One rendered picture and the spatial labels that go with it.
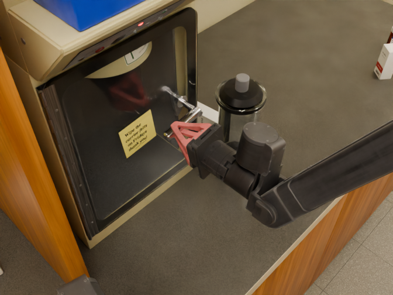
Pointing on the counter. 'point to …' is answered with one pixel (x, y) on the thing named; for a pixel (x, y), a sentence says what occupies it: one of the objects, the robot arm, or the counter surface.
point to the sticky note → (137, 133)
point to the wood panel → (32, 187)
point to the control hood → (68, 34)
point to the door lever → (184, 116)
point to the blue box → (86, 10)
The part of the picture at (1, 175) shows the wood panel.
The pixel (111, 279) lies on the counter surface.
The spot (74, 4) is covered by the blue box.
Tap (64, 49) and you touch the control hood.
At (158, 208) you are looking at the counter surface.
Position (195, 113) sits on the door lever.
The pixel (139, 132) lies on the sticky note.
